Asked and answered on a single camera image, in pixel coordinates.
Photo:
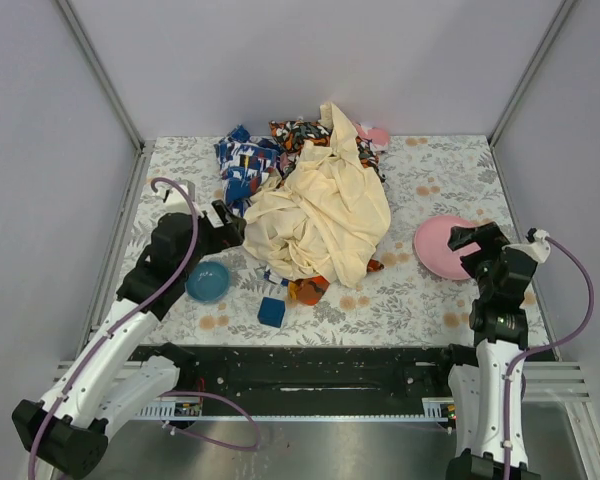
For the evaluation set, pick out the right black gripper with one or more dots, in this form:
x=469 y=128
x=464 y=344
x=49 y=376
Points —
x=483 y=240

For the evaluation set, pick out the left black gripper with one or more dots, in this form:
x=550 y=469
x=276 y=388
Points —
x=222 y=228

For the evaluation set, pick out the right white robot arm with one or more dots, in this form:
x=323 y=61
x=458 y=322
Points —
x=486 y=380

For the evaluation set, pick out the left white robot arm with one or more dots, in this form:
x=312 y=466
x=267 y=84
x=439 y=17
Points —
x=71 y=426

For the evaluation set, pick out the blue white patterned cloth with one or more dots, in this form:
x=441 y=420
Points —
x=245 y=164

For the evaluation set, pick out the cream cloth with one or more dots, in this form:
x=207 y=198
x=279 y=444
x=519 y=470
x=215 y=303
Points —
x=328 y=216

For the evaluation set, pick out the orange black patterned cloth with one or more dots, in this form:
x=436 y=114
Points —
x=291 y=135

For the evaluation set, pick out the pink cloth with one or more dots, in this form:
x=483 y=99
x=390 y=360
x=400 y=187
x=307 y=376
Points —
x=377 y=138

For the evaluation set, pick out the blue bowl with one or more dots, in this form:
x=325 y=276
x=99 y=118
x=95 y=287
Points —
x=209 y=282

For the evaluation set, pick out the pink plate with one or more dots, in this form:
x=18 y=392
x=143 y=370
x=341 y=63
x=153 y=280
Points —
x=430 y=246

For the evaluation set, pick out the floral table mat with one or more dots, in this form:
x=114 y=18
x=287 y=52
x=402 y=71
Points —
x=404 y=304

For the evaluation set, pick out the blue cube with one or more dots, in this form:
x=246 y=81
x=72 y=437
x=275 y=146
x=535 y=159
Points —
x=271 y=312

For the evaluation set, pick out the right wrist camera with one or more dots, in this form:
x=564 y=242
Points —
x=537 y=245

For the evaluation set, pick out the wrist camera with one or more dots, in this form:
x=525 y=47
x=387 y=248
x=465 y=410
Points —
x=537 y=245
x=175 y=202

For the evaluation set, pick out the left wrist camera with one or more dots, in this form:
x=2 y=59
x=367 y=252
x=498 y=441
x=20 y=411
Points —
x=175 y=202

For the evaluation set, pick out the left aluminium frame post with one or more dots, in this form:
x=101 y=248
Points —
x=80 y=34

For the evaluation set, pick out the aluminium frame post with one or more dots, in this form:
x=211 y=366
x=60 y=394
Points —
x=558 y=21
x=80 y=34

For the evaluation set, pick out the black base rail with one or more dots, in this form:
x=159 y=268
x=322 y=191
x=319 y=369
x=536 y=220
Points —
x=317 y=381

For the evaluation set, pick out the right aluminium frame post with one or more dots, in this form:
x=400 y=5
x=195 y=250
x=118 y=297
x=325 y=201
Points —
x=558 y=21

